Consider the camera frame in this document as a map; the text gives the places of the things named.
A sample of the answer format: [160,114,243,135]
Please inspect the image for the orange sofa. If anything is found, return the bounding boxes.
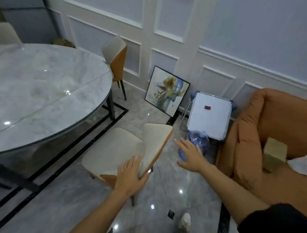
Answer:
[215,88,307,216]

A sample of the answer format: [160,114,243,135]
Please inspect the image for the person's black shirt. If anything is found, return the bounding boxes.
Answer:
[237,203,307,233]

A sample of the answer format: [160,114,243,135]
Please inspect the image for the small white board, blue corners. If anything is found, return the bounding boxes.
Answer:
[180,91,238,141]

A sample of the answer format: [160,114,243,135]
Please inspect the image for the white cloth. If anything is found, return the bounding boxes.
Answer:
[287,155,307,176]

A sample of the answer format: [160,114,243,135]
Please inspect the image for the grey marble dining table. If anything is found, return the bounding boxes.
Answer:
[0,43,116,194]

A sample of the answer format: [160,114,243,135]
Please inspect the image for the person's right hand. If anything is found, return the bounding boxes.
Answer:
[174,138,209,173]

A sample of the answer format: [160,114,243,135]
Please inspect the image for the black framed abstract painting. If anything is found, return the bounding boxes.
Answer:
[144,65,191,118]

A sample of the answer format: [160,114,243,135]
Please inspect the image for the person's left hand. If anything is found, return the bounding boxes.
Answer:
[114,155,153,198]

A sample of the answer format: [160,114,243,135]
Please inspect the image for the person's left forearm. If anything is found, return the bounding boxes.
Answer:
[69,189,136,233]

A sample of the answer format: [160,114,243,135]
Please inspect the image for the blue water jug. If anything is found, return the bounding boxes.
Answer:
[178,130,210,163]

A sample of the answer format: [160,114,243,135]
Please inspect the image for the small tan cardboard box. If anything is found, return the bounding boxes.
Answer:
[262,137,288,174]

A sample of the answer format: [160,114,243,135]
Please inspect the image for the person's right forearm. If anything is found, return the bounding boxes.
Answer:
[201,161,270,225]

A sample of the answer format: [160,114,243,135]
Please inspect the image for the open brown cardboard box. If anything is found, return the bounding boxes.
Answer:
[52,38,77,49]

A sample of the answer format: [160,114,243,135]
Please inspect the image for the person's white shoe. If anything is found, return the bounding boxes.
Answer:
[178,212,192,233]

